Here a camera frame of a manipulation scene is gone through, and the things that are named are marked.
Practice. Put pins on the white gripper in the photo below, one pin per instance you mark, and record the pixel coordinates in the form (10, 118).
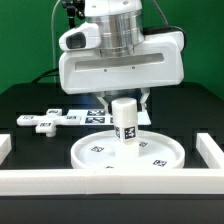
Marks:
(156, 61)

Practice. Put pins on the white round table top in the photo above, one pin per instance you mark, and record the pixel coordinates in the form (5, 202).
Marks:
(150, 150)

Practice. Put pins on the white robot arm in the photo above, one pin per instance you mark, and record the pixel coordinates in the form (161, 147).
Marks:
(113, 51)

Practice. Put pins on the white marker sheet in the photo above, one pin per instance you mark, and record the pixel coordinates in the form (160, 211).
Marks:
(100, 117)

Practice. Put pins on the white cross-shaped table base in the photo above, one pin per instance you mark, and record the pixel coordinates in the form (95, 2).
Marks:
(47, 124)

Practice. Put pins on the white obstacle fence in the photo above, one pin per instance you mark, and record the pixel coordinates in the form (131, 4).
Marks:
(112, 181)

